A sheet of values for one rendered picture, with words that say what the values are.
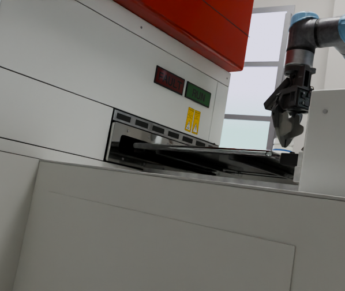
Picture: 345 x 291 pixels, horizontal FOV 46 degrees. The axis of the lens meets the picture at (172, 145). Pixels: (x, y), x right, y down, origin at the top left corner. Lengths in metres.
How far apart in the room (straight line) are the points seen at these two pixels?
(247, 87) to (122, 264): 2.46
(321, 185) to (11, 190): 0.58
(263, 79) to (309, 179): 2.46
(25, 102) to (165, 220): 0.41
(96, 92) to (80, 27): 0.15
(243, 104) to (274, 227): 2.50
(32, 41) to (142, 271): 0.51
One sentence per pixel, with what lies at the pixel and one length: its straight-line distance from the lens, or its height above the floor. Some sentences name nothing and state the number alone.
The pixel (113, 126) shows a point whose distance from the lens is 0.97.
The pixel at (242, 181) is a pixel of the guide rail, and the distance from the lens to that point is 0.83.
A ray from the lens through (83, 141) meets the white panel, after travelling 0.93.
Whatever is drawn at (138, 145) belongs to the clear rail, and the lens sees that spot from 0.96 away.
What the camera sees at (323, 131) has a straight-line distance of 0.55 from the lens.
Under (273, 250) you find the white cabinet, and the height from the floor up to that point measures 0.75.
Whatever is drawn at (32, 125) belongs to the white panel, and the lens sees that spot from 0.86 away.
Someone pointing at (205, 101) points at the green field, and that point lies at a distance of 1.24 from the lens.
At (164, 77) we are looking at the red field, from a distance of 1.10.
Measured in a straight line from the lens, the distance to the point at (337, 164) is 0.53.
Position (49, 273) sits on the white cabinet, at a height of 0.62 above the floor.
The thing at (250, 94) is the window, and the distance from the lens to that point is 2.97.
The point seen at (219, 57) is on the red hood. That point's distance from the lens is 1.24.
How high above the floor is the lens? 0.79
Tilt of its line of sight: 7 degrees up
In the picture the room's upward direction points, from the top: 10 degrees clockwise
